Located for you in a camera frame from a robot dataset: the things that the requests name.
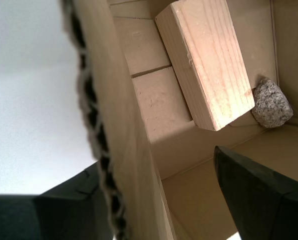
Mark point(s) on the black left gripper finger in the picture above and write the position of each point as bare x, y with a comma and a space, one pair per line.
268, 205
39, 217

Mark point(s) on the speckled pink granite rock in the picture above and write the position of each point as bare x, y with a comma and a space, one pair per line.
272, 105

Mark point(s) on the brown cardboard box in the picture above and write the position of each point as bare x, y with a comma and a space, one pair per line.
128, 100

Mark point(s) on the light wooden block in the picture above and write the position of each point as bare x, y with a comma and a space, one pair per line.
208, 65

